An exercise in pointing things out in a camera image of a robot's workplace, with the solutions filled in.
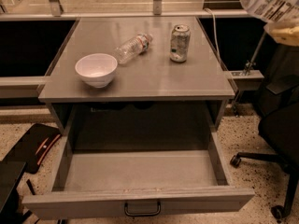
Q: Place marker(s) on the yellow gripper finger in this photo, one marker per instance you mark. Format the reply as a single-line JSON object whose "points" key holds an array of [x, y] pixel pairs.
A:
{"points": [[284, 32]]}

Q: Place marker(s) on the blue label plastic bottle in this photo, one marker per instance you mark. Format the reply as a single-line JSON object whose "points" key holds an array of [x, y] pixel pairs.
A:
{"points": [[272, 10]]}

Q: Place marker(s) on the clear plastic water bottle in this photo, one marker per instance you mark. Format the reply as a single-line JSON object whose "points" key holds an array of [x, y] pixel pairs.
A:
{"points": [[132, 48]]}

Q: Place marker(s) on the open grey top drawer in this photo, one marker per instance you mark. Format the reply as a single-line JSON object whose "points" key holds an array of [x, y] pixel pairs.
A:
{"points": [[184, 171]]}

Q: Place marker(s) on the metal rod with clamp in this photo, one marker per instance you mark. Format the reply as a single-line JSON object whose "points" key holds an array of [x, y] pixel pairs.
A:
{"points": [[249, 64]]}

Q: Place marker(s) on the black office chair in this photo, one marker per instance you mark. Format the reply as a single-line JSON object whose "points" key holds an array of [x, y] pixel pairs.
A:
{"points": [[277, 102]]}

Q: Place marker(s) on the crushed silver soda can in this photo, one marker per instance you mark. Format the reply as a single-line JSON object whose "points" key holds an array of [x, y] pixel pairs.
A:
{"points": [[179, 43]]}

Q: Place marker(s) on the white ceramic bowl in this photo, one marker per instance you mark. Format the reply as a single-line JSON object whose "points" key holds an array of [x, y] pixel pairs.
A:
{"points": [[97, 70]]}

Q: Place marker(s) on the black flat panel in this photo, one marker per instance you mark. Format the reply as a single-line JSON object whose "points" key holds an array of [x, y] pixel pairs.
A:
{"points": [[10, 177]]}

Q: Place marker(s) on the black drawer handle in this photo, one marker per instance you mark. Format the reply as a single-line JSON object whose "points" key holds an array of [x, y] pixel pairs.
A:
{"points": [[138, 210]]}

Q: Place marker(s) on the grey metal rail frame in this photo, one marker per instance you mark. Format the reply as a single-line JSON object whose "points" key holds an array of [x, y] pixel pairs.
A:
{"points": [[70, 9]]}

